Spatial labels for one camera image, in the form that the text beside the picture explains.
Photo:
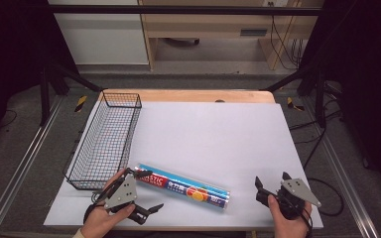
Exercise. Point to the person's left hand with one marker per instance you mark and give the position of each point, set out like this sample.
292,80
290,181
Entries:
97,219

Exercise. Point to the black metal stand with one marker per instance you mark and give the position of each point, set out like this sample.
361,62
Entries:
320,99
44,95

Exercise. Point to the person's right hand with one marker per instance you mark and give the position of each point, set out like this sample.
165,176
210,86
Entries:
291,228

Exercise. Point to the white cabinet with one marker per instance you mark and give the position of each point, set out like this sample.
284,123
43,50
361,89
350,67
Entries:
102,36

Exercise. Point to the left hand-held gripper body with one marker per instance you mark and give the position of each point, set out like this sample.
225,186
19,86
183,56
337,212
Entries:
123,193

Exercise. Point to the white table mat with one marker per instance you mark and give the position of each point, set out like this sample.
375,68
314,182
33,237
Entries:
211,139

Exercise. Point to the wooden table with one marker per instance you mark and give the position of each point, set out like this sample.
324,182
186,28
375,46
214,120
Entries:
185,95

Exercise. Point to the blue plastic wrap box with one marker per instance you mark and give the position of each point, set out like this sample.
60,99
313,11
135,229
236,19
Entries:
185,187

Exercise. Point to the yellow black tape strip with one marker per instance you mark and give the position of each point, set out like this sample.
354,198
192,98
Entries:
81,103
292,104

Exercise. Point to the dark curtain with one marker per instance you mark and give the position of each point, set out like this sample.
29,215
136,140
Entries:
10,49
367,66

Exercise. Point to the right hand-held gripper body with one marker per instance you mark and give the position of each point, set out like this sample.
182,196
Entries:
297,191

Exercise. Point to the black horizontal frame bar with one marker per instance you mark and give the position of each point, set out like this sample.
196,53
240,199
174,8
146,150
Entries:
178,10

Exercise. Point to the light wooden desk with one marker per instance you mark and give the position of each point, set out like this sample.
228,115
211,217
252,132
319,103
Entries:
208,24

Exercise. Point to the aluminium floor rail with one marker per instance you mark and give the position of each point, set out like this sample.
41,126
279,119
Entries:
340,172
23,165

